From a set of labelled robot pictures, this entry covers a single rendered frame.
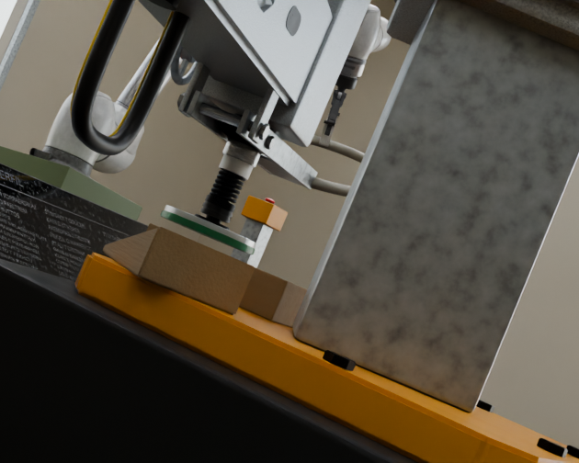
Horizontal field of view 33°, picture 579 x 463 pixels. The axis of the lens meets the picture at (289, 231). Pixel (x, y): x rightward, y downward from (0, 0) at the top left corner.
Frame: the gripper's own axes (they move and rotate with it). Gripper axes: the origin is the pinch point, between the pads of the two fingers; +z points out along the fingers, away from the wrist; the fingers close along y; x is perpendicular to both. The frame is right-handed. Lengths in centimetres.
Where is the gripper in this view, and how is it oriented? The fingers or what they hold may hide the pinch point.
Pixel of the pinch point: (325, 137)
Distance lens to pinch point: 301.6
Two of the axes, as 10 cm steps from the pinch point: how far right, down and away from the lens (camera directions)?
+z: -2.9, 9.0, 3.2
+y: -1.0, 3.1, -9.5
